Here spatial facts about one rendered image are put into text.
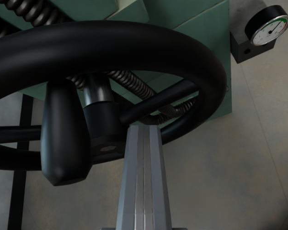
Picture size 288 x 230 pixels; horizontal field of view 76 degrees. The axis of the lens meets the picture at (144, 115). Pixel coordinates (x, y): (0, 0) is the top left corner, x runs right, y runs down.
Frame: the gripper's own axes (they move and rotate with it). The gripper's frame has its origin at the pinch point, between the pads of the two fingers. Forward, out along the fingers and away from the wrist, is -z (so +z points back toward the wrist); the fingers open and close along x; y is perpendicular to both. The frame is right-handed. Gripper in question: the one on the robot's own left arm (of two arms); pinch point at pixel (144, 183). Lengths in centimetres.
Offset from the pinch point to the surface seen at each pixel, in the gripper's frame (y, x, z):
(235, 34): -3.8, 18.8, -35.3
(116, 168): -89, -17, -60
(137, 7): 4.5, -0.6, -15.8
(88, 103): -5.2, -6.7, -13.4
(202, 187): -77, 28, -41
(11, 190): -120, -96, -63
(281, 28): -1.0, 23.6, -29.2
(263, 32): -1.3, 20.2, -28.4
